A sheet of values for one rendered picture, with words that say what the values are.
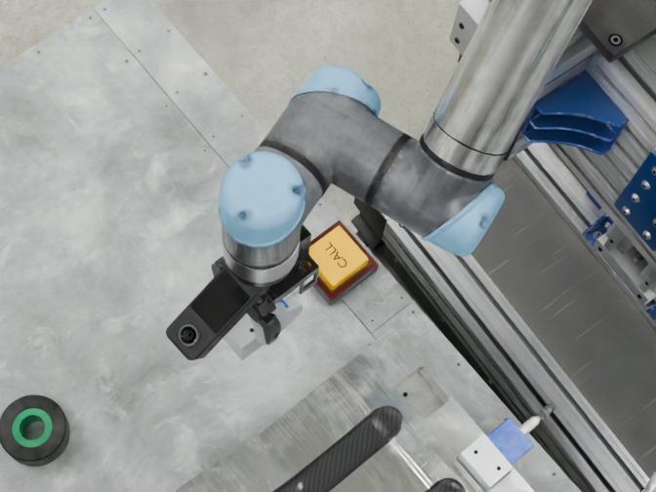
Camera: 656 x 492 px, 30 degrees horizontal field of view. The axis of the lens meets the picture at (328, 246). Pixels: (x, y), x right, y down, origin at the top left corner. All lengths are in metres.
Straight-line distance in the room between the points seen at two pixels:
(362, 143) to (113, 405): 0.57
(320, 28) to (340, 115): 1.54
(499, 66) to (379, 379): 0.52
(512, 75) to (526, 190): 1.28
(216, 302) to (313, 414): 0.26
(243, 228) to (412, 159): 0.17
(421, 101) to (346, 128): 1.49
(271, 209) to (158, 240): 0.55
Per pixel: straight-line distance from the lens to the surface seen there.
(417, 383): 1.48
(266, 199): 1.06
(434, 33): 2.68
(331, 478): 1.43
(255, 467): 1.41
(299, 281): 1.27
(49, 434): 1.50
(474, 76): 1.06
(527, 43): 1.04
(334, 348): 1.55
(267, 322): 1.28
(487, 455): 1.42
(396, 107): 2.58
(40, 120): 1.68
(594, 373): 2.23
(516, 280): 2.25
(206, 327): 1.24
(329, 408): 1.44
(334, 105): 1.13
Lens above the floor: 2.28
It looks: 69 degrees down
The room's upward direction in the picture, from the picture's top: 9 degrees clockwise
